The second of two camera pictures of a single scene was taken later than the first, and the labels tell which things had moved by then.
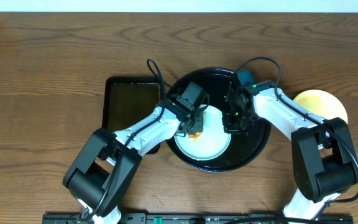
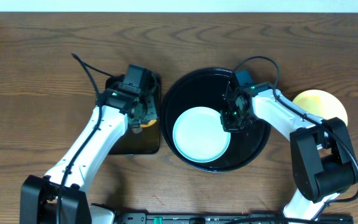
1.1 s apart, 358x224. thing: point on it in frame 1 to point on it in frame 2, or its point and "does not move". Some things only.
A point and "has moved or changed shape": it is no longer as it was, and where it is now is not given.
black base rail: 209,218 does not move
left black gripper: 194,126 to 143,111
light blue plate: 213,141 does not move
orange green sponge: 195,135 has moved or changed shape
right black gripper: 230,127 does not move
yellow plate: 322,103 does not move
